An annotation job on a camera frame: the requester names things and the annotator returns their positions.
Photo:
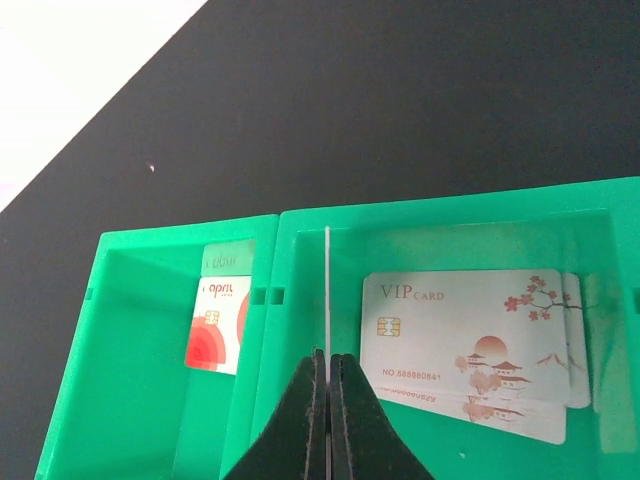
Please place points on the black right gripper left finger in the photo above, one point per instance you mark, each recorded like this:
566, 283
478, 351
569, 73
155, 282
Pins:
293, 444

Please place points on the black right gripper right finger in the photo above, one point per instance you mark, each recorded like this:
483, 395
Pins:
363, 444

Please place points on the white card edge-on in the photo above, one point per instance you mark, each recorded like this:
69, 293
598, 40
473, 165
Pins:
327, 312

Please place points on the red white april card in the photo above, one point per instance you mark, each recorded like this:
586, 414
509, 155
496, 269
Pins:
218, 321

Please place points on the green bin with red card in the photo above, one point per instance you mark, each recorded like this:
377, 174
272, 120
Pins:
128, 406

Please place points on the white VIP card in bin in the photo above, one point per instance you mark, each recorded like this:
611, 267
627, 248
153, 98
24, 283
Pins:
499, 333

